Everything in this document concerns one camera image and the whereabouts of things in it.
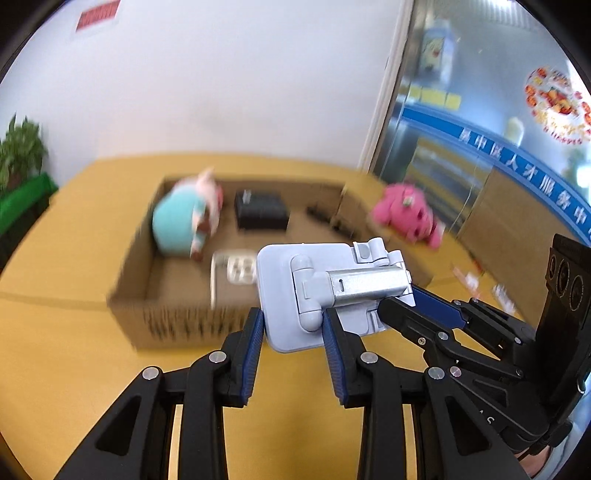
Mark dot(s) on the teal and pink plush toy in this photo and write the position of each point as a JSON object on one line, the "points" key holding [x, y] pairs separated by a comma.
{"points": [[187, 216]]}

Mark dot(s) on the small black box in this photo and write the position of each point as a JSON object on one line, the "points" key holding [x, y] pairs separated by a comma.
{"points": [[257, 210]]}

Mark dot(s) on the white paper scraps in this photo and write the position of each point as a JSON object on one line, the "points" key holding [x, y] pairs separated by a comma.
{"points": [[483, 286]]}

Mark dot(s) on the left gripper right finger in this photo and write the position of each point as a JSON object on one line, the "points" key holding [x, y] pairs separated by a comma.
{"points": [[452, 438]]}

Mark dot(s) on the white folding phone stand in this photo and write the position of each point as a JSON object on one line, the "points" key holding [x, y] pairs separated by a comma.
{"points": [[297, 283]]}

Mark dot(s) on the green potted plant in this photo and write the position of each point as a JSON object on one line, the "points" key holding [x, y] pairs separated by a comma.
{"points": [[22, 153]]}

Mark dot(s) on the brown cardboard box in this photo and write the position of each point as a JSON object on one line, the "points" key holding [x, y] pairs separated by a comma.
{"points": [[164, 301]]}

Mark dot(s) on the clear white phone case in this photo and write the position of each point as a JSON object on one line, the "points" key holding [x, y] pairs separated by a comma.
{"points": [[234, 278]]}

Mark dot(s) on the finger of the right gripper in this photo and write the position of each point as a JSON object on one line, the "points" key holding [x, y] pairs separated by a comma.
{"points": [[432, 317]]}

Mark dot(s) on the pink strawberry bear plush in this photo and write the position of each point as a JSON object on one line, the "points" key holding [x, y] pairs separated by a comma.
{"points": [[404, 208]]}

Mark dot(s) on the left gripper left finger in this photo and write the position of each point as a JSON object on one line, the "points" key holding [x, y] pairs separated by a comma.
{"points": [[132, 439]]}

